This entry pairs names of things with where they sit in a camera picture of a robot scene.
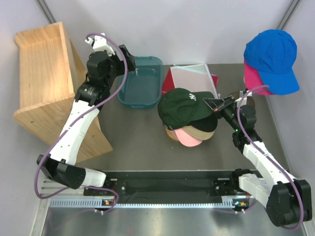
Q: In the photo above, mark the magenta baseball cap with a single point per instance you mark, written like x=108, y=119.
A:
x=251, y=77

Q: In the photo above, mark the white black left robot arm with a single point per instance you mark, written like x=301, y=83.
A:
x=59, y=164

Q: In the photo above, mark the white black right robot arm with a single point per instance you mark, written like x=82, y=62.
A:
x=286, y=199

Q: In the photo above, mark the grey slotted cable duct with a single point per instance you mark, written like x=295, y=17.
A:
x=101, y=203

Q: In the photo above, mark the salmon pink baseball cap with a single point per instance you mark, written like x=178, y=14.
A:
x=186, y=139

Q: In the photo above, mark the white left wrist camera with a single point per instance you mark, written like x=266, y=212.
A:
x=99, y=43

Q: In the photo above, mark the black baseball cap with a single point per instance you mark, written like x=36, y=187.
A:
x=208, y=124

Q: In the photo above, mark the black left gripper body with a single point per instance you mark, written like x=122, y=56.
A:
x=116, y=64

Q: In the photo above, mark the teal plastic container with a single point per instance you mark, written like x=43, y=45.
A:
x=143, y=86

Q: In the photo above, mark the round wooden hat stand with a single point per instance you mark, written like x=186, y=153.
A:
x=171, y=134

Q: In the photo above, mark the red booklet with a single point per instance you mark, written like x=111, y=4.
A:
x=168, y=83

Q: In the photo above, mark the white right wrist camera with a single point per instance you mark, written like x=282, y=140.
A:
x=241, y=94

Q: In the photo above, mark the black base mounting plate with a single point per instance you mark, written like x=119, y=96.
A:
x=208, y=182

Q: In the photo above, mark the wooden shelf box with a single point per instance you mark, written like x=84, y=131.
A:
x=51, y=71

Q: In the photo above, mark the translucent zip document pouch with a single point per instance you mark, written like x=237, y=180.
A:
x=195, y=78

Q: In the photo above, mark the blue baseball cap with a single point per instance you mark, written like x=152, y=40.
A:
x=273, y=53

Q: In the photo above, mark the dark green baseball cap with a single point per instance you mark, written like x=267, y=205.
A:
x=178, y=107

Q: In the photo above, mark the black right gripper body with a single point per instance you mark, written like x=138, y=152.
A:
x=229, y=107

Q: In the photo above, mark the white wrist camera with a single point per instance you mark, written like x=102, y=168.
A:
x=241, y=94
x=99, y=43

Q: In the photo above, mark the tan baseball cap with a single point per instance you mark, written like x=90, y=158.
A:
x=198, y=134

